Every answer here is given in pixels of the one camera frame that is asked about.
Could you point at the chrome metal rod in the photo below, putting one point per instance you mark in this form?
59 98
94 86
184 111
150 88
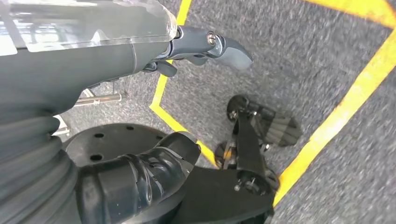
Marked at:
99 99

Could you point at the black caster wheel assembly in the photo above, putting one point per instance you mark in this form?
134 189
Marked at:
247 139

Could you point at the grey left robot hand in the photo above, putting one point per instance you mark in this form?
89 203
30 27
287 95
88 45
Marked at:
62 68

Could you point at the yellow floor tape square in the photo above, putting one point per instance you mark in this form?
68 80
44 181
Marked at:
355 92

